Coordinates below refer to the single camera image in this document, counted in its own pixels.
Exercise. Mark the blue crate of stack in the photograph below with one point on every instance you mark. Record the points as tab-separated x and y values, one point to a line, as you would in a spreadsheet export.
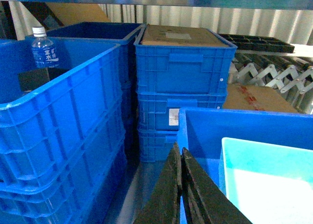
160	111
155	145

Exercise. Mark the large blue plastic bin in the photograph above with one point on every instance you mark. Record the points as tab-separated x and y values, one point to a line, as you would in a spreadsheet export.
201	132

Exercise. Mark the dark blue rear crate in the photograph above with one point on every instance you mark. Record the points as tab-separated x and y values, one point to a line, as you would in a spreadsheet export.
124	34

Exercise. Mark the blue crate with cardboard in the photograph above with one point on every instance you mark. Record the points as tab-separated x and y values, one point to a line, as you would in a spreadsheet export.
183	69

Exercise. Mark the cardboard sheet in crate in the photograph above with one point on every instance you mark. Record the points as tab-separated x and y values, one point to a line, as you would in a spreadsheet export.
180	36

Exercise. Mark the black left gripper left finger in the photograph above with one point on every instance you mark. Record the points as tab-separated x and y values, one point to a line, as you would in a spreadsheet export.
163	207

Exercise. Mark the black compartment tray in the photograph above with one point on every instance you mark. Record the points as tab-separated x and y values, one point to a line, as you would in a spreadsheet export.
259	43

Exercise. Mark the brown cardboard box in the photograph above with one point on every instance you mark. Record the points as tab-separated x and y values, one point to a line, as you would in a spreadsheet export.
254	98

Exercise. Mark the leaning brown cardboard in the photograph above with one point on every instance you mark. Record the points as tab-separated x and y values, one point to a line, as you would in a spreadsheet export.
73	13

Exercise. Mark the blue crate bottom of stack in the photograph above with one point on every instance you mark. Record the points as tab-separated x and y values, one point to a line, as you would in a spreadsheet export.
155	145

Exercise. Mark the expandable roller conveyor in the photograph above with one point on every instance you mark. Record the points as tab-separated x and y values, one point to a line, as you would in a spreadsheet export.
291	75

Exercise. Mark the blue crate middle of stack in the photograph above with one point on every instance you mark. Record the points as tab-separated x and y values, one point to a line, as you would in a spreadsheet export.
160	111

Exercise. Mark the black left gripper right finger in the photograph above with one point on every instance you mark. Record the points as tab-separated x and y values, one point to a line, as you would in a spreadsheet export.
203	201

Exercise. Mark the water bottle blue label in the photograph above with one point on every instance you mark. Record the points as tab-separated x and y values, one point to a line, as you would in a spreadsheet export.
44	49

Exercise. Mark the light teal plastic box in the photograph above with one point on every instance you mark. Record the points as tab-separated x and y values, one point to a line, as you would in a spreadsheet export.
268	183

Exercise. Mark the large blue ribbed crate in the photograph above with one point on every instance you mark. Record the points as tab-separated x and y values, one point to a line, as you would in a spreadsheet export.
61	145

